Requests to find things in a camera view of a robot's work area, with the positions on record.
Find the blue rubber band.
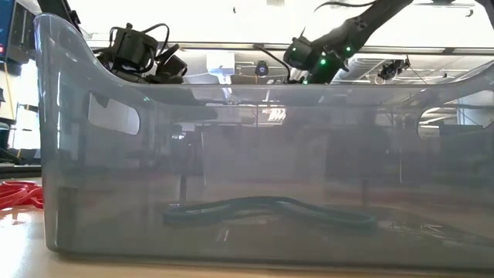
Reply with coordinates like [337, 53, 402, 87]
[161, 195, 378, 234]

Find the red rubber band tangle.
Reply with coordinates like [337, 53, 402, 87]
[0, 180, 45, 212]

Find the black hanging ceiling device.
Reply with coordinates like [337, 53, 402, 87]
[377, 56, 411, 81]

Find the smoky grey plastic basket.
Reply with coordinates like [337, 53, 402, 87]
[32, 12, 494, 272]

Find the computer monitor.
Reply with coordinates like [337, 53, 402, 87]
[0, 0, 17, 63]

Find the black round camera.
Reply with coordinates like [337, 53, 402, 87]
[254, 59, 270, 77]

